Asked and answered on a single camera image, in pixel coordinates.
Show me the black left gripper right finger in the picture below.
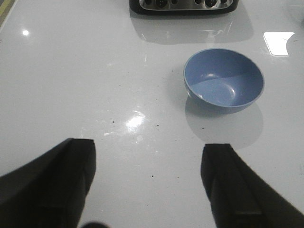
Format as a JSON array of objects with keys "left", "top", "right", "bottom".
[{"left": 200, "top": 144, "right": 304, "bottom": 228}]

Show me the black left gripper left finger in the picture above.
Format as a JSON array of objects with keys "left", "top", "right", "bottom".
[{"left": 0, "top": 138, "right": 96, "bottom": 228}]

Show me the blue bowl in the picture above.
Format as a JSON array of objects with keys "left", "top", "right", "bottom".
[{"left": 183, "top": 48, "right": 265, "bottom": 114}]

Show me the black chrome toaster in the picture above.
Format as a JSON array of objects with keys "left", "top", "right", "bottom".
[{"left": 129, "top": 0, "right": 239, "bottom": 16}]

